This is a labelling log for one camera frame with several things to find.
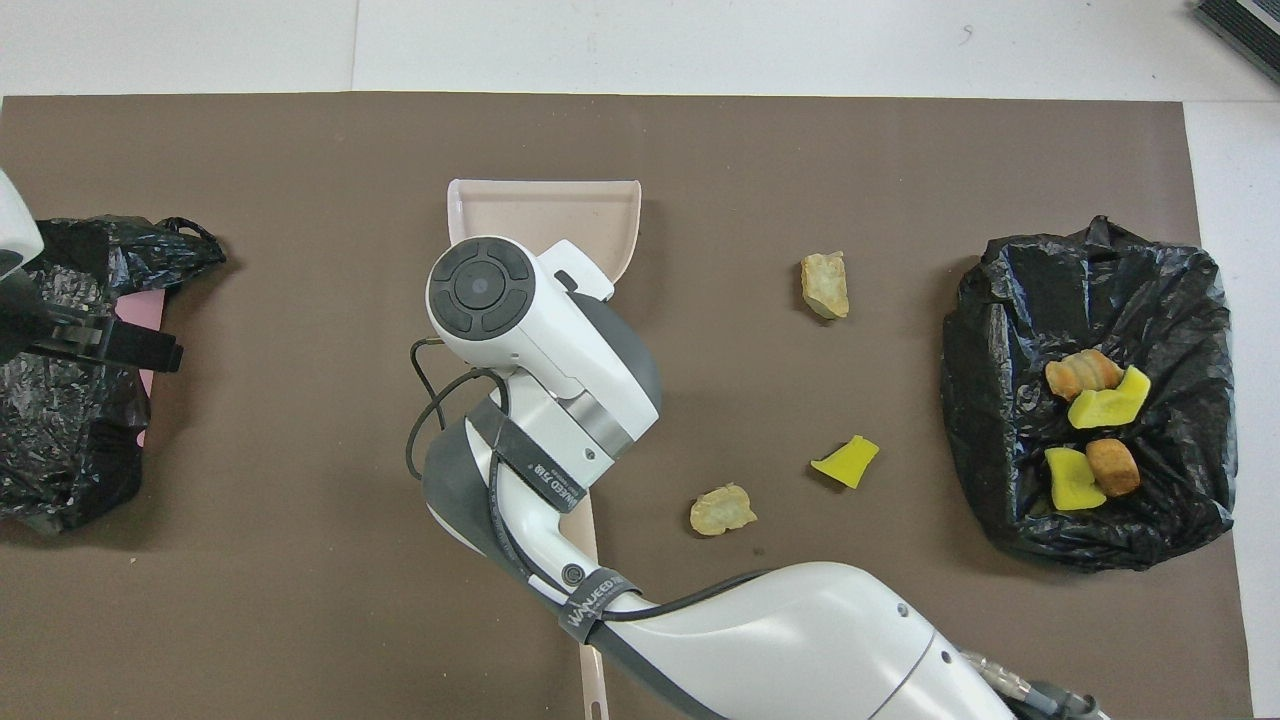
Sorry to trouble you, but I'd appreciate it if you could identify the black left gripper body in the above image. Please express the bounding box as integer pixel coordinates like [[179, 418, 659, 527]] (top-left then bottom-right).
[[0, 270, 56, 363]]

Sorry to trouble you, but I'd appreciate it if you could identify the beige plastic dustpan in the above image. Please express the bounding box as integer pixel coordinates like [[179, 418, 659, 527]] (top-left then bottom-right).
[[446, 178, 643, 301]]

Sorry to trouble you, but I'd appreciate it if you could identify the beige brush with black bristles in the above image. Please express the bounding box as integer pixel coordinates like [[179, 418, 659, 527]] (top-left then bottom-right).
[[572, 480, 612, 720]]

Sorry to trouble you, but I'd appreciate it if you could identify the small beige sponge piece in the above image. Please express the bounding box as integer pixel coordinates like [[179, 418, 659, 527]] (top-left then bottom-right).
[[689, 483, 758, 538]]

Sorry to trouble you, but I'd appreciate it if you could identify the long beige sponge piece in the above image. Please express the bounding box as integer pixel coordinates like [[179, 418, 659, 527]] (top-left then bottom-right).
[[800, 251, 851, 321]]

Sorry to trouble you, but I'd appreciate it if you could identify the yellow sponge wedge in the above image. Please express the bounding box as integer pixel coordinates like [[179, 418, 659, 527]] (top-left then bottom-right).
[[810, 435, 881, 490]]

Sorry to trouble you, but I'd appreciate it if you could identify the yellow sponge chunk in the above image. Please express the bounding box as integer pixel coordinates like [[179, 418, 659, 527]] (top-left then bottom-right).
[[1044, 447, 1108, 512]]

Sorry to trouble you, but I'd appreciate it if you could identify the orange tinted beige sponge piece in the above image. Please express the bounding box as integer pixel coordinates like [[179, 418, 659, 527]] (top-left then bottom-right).
[[1045, 348, 1124, 402]]

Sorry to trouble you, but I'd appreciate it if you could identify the notched yellow sponge piece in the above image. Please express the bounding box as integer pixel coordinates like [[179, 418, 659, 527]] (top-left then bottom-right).
[[1067, 365, 1152, 430]]

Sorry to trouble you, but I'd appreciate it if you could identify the brown sponge lump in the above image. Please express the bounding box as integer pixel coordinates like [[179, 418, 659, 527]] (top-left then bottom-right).
[[1086, 438, 1142, 498]]

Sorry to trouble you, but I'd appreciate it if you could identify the pink plastic bin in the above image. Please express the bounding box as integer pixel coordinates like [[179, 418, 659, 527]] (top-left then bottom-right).
[[118, 290, 167, 448]]

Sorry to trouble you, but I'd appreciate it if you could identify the black bag lined bin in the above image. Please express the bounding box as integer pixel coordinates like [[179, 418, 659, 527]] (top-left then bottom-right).
[[941, 215, 1238, 573]]

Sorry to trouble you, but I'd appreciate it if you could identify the brown table mat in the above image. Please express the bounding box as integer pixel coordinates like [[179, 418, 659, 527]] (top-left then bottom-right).
[[0, 92, 1256, 720]]

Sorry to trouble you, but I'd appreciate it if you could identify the dark ribbed device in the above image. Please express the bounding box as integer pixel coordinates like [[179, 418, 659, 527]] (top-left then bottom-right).
[[1195, 0, 1280, 86]]

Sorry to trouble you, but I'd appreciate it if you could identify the black bag with loop handle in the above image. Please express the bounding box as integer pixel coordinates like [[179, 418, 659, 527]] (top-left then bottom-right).
[[0, 215, 228, 534]]

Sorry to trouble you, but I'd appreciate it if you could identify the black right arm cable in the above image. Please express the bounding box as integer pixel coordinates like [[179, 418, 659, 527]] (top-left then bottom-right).
[[405, 338, 781, 641]]

